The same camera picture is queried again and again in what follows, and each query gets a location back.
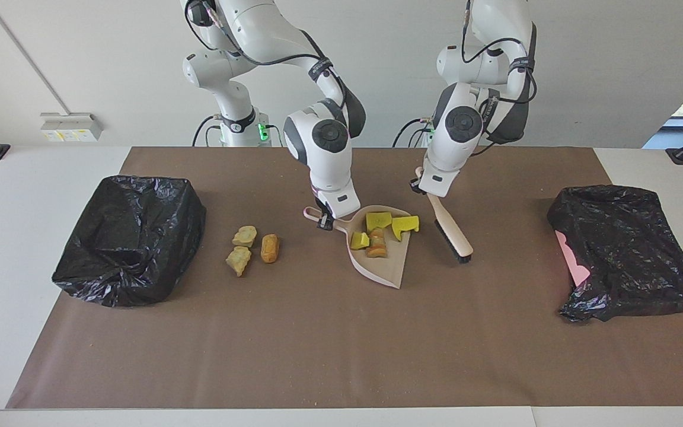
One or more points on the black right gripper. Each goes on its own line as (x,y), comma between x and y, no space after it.
(325,209)

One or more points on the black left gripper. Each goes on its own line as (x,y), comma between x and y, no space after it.
(417,186)

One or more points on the yellow sponge piece green layer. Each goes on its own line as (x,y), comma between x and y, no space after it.
(359,241)

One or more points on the notched yellow sponge piece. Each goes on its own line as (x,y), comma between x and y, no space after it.
(405,225)

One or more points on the beige hand brush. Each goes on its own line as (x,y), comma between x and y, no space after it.
(451,231)

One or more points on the striped croissant piece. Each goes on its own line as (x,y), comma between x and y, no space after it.
(377,246)

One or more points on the brown bread nugget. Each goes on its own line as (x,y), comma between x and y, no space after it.
(270,249)

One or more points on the beige plastic dustpan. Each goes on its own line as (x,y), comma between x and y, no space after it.
(386,270)

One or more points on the pale green chip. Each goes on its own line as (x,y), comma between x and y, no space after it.
(245,236)
(238,261)

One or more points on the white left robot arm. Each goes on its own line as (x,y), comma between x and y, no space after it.
(460,130)

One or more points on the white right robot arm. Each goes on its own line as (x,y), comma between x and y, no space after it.
(326,154)

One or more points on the pink bin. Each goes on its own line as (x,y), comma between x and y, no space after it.
(573,261)

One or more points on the black trash bag bin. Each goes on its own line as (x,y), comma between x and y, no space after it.
(128,237)

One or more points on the black trash bag over pink bin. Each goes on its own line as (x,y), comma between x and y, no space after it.
(632,249)

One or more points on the brown table mat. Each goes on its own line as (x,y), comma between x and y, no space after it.
(318,344)

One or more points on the white wall socket box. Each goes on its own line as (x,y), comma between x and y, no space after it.
(72,127)

